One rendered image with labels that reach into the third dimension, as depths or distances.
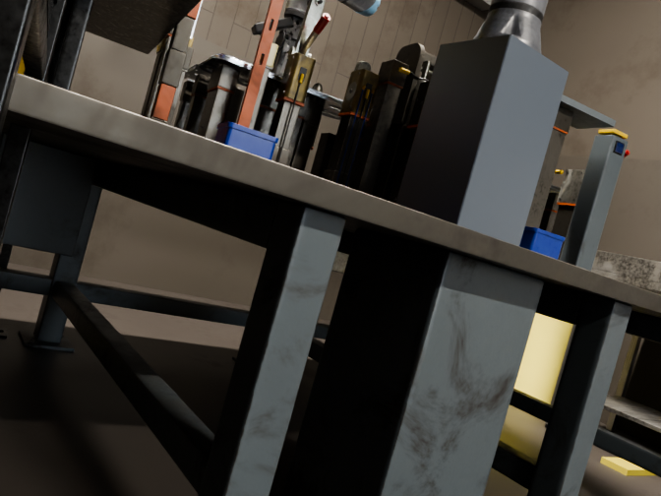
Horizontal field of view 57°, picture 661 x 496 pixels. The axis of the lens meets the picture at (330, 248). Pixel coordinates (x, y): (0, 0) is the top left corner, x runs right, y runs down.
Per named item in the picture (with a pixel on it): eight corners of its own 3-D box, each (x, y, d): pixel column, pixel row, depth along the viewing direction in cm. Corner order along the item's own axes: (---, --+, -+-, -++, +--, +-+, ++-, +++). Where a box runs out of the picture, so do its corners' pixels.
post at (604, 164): (570, 279, 191) (609, 143, 190) (589, 283, 184) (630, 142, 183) (553, 274, 187) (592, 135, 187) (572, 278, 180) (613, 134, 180)
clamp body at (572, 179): (550, 277, 211) (579, 175, 210) (577, 282, 200) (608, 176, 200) (535, 272, 208) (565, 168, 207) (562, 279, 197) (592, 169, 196)
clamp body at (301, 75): (272, 193, 164) (308, 64, 163) (285, 195, 155) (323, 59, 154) (249, 186, 161) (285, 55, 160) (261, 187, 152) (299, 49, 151)
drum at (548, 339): (572, 417, 352) (606, 302, 351) (527, 412, 328) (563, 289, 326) (512, 390, 389) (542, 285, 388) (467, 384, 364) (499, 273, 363)
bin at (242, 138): (253, 179, 134) (264, 140, 134) (268, 181, 125) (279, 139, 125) (205, 164, 129) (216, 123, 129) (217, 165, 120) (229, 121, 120)
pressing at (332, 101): (540, 198, 236) (541, 194, 236) (586, 201, 215) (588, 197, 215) (195, 67, 175) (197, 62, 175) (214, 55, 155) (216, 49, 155)
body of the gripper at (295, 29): (305, 59, 177) (317, 19, 177) (278, 47, 174) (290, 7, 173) (296, 63, 184) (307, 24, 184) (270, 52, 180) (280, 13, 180)
